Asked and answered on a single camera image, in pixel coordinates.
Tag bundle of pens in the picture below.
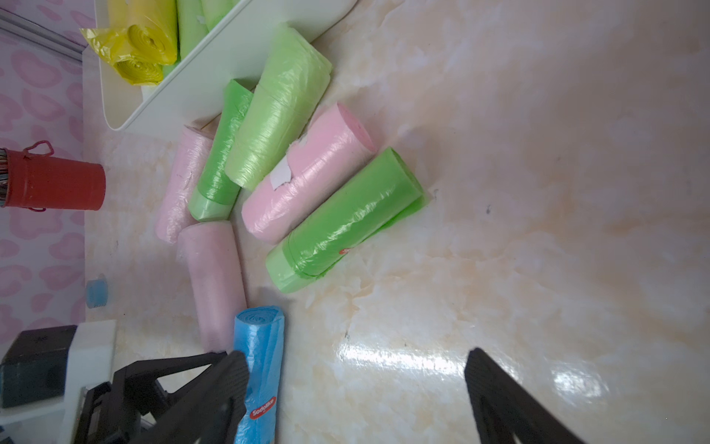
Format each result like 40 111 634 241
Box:
0 148 9 207

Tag pink roll with label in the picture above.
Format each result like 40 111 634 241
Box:
241 103 377 245

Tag white plastic storage box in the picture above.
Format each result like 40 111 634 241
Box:
100 0 356 141

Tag blue tape roll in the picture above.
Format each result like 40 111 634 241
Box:
85 275 109 309

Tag light green roll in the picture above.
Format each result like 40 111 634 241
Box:
201 0 240 31
225 25 333 192

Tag yellow roll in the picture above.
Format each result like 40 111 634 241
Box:
106 0 179 66
80 28 164 86

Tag red pen holder cup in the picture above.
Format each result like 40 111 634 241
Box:
4 141 107 212

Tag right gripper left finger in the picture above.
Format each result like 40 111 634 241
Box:
131 351 250 444

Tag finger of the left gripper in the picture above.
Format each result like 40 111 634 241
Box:
72 351 227 443

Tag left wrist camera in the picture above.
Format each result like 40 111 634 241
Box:
1 320 116 443

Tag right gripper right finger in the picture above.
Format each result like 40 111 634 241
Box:
464 348 582 443

